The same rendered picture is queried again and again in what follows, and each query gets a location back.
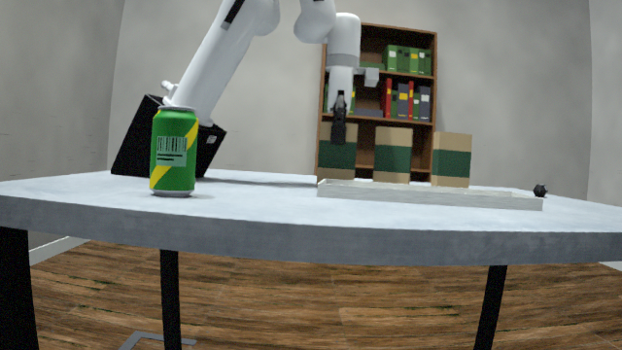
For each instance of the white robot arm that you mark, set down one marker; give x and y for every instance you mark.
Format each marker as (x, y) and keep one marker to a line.
(232, 32)

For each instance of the tan and green flat pack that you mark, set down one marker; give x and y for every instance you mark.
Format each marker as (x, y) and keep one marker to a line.
(451, 158)
(337, 161)
(392, 156)

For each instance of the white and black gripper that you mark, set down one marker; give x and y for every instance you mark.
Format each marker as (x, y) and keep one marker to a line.
(341, 83)

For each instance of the green drink can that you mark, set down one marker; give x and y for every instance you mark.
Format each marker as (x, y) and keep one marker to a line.
(173, 151)

